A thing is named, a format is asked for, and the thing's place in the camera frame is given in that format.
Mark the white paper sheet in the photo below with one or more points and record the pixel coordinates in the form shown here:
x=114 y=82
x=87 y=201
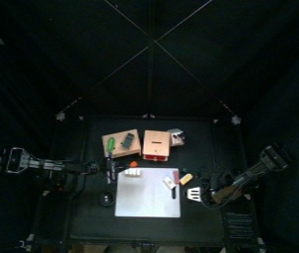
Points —
x=148 y=194

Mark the yellow toy block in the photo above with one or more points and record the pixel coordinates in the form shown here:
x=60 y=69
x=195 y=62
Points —
x=186 y=179

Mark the small orange toy piece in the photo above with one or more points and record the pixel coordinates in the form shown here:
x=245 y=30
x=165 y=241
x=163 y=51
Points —
x=132 y=163

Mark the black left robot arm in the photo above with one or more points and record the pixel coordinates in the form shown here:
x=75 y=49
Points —
x=46 y=164

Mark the black round cup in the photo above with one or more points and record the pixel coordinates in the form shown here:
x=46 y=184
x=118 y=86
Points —
x=107 y=198

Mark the small red toy piece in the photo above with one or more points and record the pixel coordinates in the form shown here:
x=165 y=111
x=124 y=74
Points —
x=175 y=177

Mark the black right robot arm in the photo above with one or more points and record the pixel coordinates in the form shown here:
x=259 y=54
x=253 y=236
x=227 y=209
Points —
x=261 y=166

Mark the dark grey rectangular block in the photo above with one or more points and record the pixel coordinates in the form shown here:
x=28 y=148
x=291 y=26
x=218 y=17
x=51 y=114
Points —
x=127 y=141

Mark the white ridged toy piece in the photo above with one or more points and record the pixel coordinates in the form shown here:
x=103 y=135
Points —
x=132 y=172

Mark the green toy vegetable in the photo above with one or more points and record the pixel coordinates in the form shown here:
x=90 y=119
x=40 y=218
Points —
x=111 y=145

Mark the black sheet with white print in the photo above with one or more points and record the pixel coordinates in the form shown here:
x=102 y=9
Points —
x=239 y=224

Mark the wooden box with red base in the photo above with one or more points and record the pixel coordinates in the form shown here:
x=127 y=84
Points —
x=157 y=145

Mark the silver frame corner bracket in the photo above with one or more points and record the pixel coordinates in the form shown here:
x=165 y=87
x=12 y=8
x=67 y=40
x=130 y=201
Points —
x=60 y=116
x=235 y=119

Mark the flat wooden box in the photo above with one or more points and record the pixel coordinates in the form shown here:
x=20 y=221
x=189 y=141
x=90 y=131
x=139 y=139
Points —
x=122 y=143

